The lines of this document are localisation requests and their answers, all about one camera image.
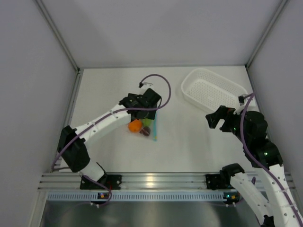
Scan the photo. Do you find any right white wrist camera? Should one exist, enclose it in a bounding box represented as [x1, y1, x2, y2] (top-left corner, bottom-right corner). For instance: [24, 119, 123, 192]
[233, 93, 257, 114]

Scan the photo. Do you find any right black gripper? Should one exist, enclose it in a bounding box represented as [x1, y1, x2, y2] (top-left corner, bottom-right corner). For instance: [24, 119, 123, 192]
[205, 105, 250, 144]

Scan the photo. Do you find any orange fake fruit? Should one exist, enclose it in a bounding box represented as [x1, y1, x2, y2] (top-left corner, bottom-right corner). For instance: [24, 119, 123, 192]
[128, 119, 143, 133]

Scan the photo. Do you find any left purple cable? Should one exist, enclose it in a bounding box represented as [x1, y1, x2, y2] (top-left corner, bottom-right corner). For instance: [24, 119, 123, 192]
[51, 74, 172, 172]

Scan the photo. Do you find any clear zip top bag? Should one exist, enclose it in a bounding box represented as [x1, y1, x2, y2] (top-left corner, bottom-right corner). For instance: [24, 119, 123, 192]
[127, 113, 158, 141]

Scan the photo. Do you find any white perforated plastic basket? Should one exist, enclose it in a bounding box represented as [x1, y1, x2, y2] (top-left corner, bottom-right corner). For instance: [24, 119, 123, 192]
[181, 68, 247, 114]

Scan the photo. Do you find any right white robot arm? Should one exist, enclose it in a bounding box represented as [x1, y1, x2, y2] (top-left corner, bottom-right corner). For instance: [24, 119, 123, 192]
[205, 105, 303, 227]

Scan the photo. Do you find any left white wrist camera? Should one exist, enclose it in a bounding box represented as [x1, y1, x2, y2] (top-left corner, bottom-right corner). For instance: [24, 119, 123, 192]
[139, 82, 153, 95]

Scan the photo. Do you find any aluminium mounting rail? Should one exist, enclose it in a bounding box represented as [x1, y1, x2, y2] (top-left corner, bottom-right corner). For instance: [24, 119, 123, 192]
[37, 171, 295, 190]

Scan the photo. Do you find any green fake fruit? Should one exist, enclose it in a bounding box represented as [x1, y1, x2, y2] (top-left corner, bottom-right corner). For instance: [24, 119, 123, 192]
[141, 118, 153, 127]

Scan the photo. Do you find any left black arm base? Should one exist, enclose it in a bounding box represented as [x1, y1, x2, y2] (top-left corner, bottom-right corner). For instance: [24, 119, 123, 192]
[80, 174, 122, 190]

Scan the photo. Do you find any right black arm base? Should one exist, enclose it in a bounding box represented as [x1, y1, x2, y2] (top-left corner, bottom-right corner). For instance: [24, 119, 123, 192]
[205, 174, 233, 190]

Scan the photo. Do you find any white slotted cable duct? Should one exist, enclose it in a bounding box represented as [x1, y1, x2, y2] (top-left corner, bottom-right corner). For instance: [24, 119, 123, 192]
[46, 191, 240, 202]

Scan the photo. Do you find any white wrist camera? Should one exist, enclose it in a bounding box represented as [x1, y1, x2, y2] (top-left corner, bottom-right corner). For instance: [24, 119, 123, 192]
[139, 82, 153, 95]
[233, 93, 257, 114]

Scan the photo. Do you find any dark purple fake fig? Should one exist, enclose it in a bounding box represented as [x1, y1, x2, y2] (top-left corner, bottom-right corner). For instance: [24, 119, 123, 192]
[139, 127, 151, 137]

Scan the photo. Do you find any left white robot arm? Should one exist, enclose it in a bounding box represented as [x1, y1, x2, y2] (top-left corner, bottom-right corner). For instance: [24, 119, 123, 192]
[57, 88, 162, 189]

